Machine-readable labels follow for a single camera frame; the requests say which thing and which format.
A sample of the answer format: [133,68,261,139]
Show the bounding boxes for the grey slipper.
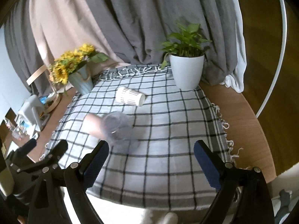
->
[274,189,293,222]

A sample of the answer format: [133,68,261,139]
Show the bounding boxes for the clear plastic cup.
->
[101,111,139,150]

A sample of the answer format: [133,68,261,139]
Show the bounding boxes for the pale pink blurred object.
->
[83,114,105,139]

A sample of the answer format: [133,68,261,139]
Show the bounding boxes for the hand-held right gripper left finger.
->
[27,141,110,224]

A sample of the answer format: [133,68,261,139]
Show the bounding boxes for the green plant in white pot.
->
[158,23,213,89]

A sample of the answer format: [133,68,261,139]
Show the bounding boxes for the clear glass jar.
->
[10,126,26,141]

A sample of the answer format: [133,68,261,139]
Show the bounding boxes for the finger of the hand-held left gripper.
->
[7,139,38,162]
[37,139,69,169]

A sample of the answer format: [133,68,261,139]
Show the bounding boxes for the white hoop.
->
[255,0,287,119]

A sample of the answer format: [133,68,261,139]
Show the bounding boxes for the beige curtain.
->
[28,0,131,94]

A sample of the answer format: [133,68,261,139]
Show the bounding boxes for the grey curtain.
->
[77,0,237,85]
[3,1,47,96]

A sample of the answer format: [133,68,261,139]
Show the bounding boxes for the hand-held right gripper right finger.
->
[194,139,275,224]

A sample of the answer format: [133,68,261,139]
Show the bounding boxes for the white curtain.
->
[220,0,247,93]

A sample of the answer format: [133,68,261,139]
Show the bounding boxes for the sunflowers in pale blue vase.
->
[48,43,110,95]

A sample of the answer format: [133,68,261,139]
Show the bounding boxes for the white plastic appliance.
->
[15,95,46,132]

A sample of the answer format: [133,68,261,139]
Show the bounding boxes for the grey white checked tablecloth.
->
[38,64,244,211]

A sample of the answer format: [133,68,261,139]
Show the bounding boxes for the white rounded object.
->
[164,212,179,224]

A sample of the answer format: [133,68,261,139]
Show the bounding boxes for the white printed paper cup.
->
[115,86,146,107]

